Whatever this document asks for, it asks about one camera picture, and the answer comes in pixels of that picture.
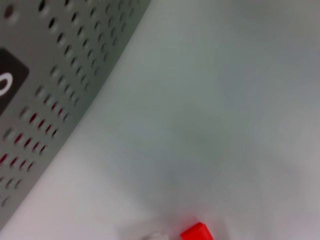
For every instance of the small red toy brick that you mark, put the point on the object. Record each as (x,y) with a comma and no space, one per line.
(197,232)

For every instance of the grey-green perforated storage bin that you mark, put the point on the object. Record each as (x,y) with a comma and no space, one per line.
(62,62)

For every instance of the black bin logo label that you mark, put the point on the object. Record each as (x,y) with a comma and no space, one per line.
(10,75)

